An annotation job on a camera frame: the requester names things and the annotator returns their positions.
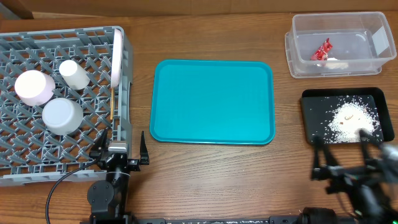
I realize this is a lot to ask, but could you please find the clear plastic bin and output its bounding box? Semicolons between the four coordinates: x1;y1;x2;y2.
285;12;397;78

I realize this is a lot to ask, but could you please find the white crumpled tissue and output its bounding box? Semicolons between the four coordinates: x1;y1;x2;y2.
323;57;349;70

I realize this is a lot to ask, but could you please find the grey green bowl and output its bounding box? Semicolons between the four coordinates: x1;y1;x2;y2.
42;98;83;136

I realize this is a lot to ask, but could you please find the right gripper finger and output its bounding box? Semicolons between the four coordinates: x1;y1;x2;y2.
312;135;338;170
359;129;386;167

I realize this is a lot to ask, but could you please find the red snack wrapper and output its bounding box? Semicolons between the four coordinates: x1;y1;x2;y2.
310;38;333;60

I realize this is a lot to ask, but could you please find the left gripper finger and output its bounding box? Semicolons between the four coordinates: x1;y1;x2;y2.
89;129;108;159
140;131;150;165

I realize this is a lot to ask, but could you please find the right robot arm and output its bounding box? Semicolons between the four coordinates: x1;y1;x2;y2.
311;129;397;223

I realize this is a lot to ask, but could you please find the cardboard backdrop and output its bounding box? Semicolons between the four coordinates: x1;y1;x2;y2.
1;0;397;19

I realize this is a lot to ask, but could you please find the wooden chopstick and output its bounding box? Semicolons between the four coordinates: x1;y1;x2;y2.
110;88;114;121

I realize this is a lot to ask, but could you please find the pile of rice grains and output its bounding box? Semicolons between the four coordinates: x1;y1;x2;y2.
310;95;385;144

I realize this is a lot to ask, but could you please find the white cup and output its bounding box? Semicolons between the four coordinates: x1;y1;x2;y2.
59;60;90;90

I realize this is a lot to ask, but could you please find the black rectangular tray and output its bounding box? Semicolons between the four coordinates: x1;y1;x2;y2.
300;87;395;144

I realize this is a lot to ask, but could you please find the teal serving tray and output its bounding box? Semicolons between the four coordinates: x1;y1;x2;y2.
150;59;276;145

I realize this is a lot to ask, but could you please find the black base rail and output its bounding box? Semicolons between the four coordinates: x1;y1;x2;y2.
130;215;299;224

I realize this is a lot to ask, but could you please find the pink white bowl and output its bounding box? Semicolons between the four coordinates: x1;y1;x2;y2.
14;70;55;106

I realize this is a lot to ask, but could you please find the grey plastic dish rack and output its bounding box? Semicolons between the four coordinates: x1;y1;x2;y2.
1;26;133;187

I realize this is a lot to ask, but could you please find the large white round plate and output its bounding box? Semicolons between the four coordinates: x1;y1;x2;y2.
111;29;123;88

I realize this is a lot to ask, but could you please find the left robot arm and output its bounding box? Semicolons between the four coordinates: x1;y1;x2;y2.
87;130;150;223

